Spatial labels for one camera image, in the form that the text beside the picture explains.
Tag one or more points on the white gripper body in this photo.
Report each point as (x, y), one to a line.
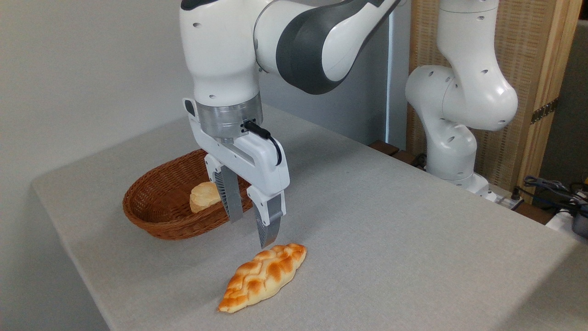
(257, 161)

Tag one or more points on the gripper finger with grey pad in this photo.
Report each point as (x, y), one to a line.
(268, 225)
(231, 195)

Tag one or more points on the braided golden bread loaf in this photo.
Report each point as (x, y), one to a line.
(262, 276)

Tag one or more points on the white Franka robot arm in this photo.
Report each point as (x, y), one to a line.
(220, 46)

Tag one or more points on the pale round bread roll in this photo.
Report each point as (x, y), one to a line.
(202, 197)

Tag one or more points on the brown wicker basket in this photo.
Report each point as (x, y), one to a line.
(156, 202)

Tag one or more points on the grey tablecloth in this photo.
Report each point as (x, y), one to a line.
(390, 230)

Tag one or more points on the white box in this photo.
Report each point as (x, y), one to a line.
(558, 223)

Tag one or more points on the brass screen hinge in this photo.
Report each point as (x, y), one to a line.
(544, 110)

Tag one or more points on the woven bamboo folding screen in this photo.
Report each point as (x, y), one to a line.
(528, 46)

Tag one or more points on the dark grey device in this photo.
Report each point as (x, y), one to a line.
(581, 225)

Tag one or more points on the white vertical post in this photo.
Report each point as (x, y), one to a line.
(398, 115)

